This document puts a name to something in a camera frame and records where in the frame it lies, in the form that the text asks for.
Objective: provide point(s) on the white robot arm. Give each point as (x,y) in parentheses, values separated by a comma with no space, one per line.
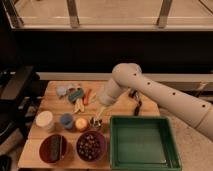
(196,112)

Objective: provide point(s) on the black chair at left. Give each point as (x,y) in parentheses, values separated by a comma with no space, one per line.
(18,92)

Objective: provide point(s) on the green sponge block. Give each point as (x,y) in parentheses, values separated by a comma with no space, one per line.
(79,93)

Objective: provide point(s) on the yellow banana toy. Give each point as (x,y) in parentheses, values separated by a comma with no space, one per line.
(79,106)

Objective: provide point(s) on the green plastic tray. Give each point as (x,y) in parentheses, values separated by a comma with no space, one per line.
(142,144)

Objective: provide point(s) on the red bowl with dark block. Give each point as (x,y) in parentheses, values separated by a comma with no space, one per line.
(53,148)

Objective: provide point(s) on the dark bowl of nuts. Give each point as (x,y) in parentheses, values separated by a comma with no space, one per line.
(91,146)

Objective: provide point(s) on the orange yellow apple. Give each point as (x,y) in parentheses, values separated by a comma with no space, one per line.
(81,124)

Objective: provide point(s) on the blue plastic cup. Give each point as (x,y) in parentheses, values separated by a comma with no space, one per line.
(66,120)

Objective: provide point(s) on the small metal cup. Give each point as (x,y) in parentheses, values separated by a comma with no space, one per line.
(96,124)

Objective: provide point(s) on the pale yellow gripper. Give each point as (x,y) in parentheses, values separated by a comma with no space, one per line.
(97,118)

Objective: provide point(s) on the orange carrot toy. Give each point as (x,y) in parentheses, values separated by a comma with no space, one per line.
(86,97)

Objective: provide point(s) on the black tool on table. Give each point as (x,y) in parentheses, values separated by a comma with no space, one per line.
(135,95)

